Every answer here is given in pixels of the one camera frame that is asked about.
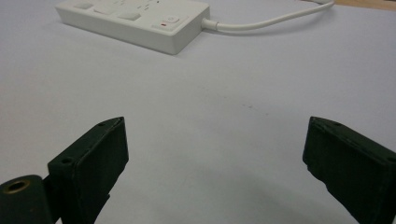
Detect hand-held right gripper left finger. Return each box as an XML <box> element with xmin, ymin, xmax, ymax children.
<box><xmin>47</xmin><ymin>116</ymin><xmax>130</xmax><ymax>224</ymax></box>

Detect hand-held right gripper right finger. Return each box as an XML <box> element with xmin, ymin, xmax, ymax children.
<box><xmin>302</xmin><ymin>116</ymin><xmax>396</xmax><ymax>224</ymax></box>

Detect white power strip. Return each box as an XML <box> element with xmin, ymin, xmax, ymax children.
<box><xmin>55</xmin><ymin>0</ymin><xmax>211</xmax><ymax>56</ymax></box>

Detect white power cable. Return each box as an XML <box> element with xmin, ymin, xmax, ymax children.
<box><xmin>201</xmin><ymin>0</ymin><xmax>336</xmax><ymax>33</ymax></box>

